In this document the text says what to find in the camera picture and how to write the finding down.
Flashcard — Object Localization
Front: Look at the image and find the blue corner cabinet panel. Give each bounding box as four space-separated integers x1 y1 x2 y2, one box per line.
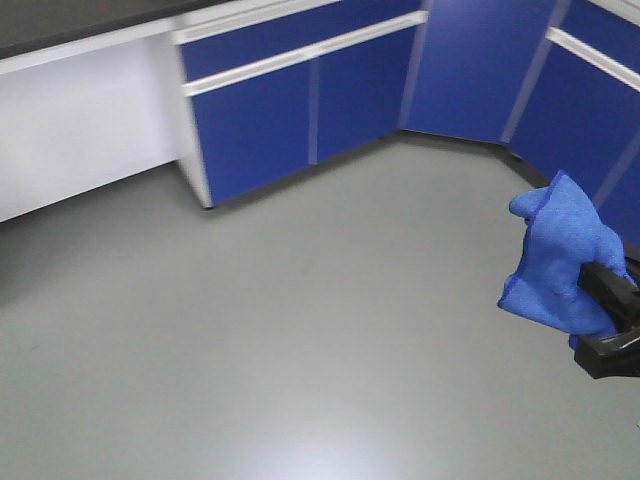
401 1 569 143

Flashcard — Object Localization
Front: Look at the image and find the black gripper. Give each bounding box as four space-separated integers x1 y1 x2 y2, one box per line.
574 262 639 379

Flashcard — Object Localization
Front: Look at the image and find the blue microfiber cloth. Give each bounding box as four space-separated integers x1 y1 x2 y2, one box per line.
497 171 632 348

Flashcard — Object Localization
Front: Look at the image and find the blue two-door base cabinet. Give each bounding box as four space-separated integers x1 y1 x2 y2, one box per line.
171 1 428 209

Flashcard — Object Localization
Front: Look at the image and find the black countertop with white frame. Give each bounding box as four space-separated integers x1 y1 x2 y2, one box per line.
0 0 351 76

